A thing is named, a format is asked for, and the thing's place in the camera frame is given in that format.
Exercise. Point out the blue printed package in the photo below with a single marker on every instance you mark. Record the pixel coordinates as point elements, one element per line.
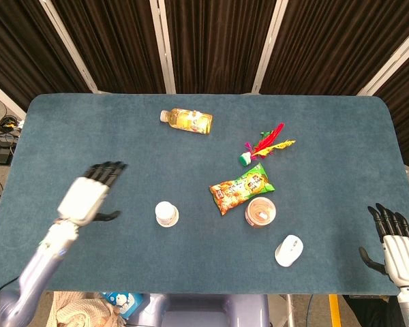
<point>122,301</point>

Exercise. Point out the beige knit cloth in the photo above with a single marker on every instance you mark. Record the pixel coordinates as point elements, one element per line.
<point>78,310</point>

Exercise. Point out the white computer mouse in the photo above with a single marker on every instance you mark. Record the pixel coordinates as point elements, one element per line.
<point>289,251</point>

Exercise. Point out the white paper cup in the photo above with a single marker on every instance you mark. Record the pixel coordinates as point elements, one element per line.
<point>165,213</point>

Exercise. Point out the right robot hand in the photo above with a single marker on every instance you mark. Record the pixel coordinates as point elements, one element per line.
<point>402,255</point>

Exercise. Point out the white frame post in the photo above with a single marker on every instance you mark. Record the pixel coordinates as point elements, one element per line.
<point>269,44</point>
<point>163,44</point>
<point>392,61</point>
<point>5,97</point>
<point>70,44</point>

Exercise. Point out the grey robot torso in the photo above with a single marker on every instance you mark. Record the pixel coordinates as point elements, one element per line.
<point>204,313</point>

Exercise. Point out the dark brown curtain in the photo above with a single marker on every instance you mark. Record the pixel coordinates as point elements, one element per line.
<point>218,41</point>

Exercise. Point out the blue table cloth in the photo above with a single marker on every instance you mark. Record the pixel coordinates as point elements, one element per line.
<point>122,136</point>

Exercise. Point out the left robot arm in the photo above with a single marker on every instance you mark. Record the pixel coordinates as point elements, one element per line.
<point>37,269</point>

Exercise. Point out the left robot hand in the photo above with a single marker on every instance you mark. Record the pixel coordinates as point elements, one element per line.
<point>83,199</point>

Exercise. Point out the green orange snack bag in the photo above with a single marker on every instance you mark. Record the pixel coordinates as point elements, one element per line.
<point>238,190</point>

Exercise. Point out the colourful feather shuttlecock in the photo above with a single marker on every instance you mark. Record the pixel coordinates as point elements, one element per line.
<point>245,158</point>

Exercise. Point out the yellow tea plastic bottle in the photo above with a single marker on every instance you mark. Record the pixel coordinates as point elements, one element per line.
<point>187,121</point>

